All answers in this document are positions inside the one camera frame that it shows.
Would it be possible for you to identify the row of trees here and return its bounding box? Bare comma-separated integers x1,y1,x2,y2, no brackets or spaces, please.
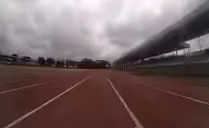
10,53,112,70

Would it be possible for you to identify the red running track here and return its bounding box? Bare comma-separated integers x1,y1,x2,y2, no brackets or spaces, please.
0,68,209,128

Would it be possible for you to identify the roofed grandstand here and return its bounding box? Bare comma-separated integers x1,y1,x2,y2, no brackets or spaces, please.
112,0,209,76

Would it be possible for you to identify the low building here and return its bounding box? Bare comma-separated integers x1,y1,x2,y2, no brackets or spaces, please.
0,53,38,66

